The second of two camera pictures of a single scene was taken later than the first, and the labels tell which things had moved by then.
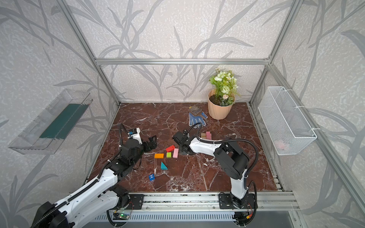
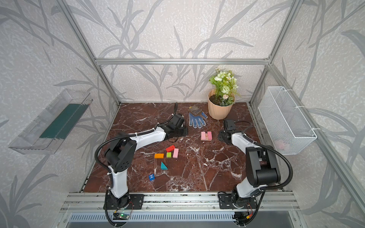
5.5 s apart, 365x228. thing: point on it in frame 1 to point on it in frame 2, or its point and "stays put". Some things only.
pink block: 208,135 stays put
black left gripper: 147,144 to 181,130
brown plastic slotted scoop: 196,109 stays put
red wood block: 170,148 stays put
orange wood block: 159,156 stays put
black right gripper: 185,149 to 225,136
